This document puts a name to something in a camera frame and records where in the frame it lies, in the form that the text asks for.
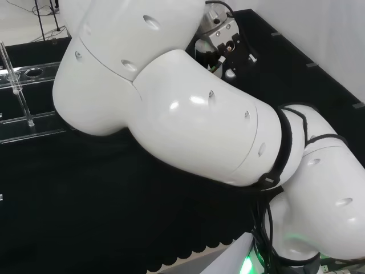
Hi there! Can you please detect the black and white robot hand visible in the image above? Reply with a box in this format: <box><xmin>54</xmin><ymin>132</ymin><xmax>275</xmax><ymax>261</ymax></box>
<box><xmin>194</xmin><ymin>32</ymin><xmax>259</xmax><ymax>82</ymax></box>

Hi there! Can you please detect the clear acrylic funnel stand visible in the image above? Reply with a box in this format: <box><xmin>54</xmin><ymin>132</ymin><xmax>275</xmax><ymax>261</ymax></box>
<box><xmin>0</xmin><ymin>41</ymin><xmax>76</xmax><ymax>145</ymax></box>

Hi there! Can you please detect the black tripod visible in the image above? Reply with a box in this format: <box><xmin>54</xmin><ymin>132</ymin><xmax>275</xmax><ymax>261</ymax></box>
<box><xmin>31</xmin><ymin>0</ymin><xmax>62</xmax><ymax>41</ymax></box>

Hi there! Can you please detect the black bench cloth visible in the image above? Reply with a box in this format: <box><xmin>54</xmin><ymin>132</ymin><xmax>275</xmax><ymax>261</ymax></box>
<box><xmin>0</xmin><ymin>9</ymin><xmax>365</xmax><ymax>274</ymax></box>

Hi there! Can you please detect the black cable bundle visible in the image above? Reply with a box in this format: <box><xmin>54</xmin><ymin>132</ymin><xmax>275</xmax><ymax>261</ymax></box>
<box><xmin>249</xmin><ymin>185</ymin><xmax>289</xmax><ymax>274</ymax></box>

